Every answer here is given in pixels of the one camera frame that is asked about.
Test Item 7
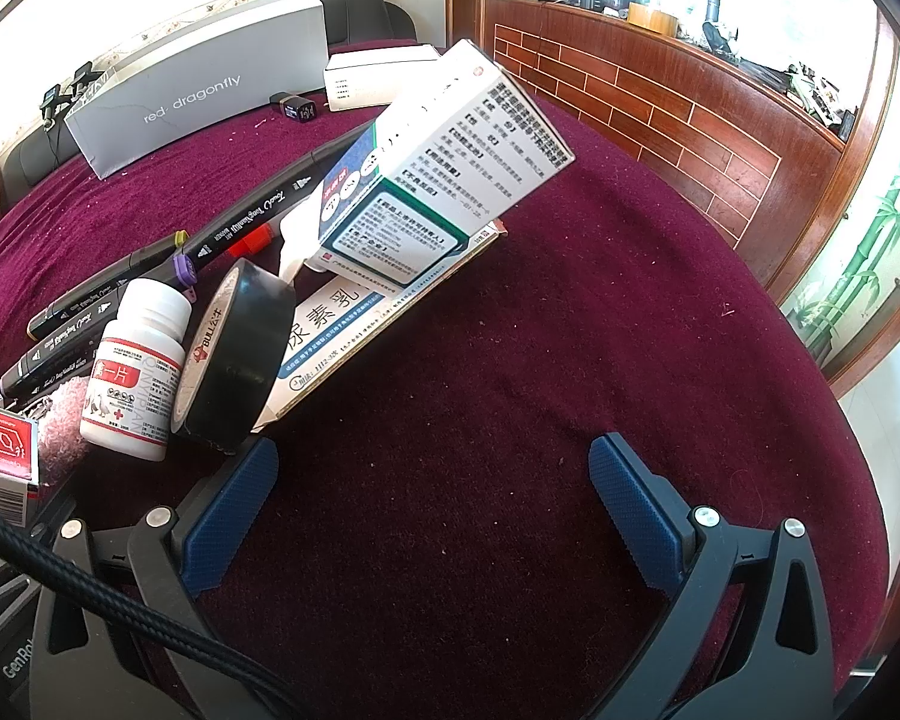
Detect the white bottle with orange cap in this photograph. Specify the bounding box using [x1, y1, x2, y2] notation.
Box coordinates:
[232, 199, 323, 278]

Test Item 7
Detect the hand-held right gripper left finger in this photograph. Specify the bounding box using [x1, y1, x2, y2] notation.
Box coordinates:
[30, 435, 301, 720]

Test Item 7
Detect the black marker with purple cap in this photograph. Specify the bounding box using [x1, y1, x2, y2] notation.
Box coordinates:
[171, 120, 382, 290]

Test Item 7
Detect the white cardboard box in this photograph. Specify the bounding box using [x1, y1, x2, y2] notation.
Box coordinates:
[324, 43, 443, 113]

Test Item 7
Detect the white pill bottle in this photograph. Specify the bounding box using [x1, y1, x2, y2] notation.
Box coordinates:
[80, 277, 194, 462]

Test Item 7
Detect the bamboo wall picture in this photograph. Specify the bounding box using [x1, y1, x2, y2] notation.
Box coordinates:
[780, 112, 900, 361]

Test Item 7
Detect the pile of counter clutter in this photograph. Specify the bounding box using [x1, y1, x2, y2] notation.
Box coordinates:
[555, 0, 863, 143]

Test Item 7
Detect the white green medicine box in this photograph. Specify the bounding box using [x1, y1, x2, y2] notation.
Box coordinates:
[304, 39, 575, 287]

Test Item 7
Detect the white blue ointment box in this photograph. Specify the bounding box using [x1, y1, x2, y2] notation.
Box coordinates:
[251, 219, 509, 434]

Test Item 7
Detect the pink fluffy cloth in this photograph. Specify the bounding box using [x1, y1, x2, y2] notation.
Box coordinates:
[22, 375, 91, 481]

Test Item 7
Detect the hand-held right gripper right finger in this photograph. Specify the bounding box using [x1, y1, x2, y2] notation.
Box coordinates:
[586, 431, 837, 720]

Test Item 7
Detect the yellow cardboard box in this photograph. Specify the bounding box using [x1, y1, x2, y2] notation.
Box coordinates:
[628, 4, 680, 38]

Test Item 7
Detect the black braided cable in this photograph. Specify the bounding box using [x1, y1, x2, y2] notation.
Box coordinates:
[0, 499, 308, 720]

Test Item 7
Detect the small red carton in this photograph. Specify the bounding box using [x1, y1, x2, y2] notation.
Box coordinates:
[0, 401, 40, 530]

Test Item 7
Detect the grey shoe box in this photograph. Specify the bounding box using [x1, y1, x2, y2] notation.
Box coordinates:
[64, 0, 327, 181]

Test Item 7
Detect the wooden brick-pattern counter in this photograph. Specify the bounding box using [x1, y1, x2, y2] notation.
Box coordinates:
[446, 0, 900, 308]

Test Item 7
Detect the black marker with olive cap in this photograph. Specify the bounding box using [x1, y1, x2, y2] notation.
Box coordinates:
[28, 231, 188, 341]

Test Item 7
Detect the black electrical tape roll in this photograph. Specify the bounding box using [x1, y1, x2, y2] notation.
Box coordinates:
[171, 258, 297, 456]

